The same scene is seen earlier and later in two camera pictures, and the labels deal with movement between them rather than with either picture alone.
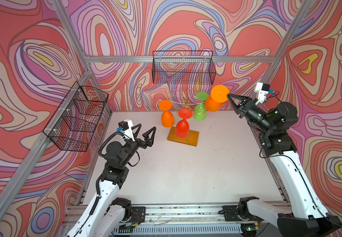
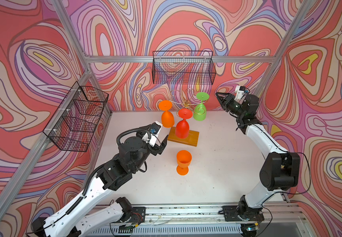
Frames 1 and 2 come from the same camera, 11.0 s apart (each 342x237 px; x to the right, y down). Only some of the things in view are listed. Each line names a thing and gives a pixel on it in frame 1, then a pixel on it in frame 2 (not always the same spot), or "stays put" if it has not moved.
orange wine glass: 167,119 stays put
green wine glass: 200,112 stays put
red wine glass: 182,126 stays put
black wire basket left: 73,122 stays put
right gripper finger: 235,106 to 221,100
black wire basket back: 183,67 stays put
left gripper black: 144,144 to 156,148
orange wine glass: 218,95 to 184,158
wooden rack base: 192,139 stays put
